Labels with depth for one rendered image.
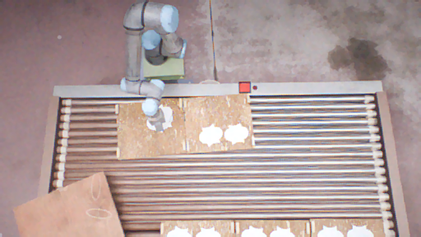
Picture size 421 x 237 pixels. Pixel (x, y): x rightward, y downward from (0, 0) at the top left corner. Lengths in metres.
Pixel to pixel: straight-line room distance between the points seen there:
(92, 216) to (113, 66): 1.72
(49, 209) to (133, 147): 0.54
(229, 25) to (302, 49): 0.74
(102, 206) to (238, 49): 1.97
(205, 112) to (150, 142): 0.38
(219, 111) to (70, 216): 1.02
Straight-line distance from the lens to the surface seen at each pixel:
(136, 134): 2.04
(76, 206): 1.98
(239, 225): 1.95
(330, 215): 2.07
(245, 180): 1.97
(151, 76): 2.13
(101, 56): 3.37
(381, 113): 2.25
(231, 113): 2.02
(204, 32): 3.31
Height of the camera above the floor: 2.88
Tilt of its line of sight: 75 degrees down
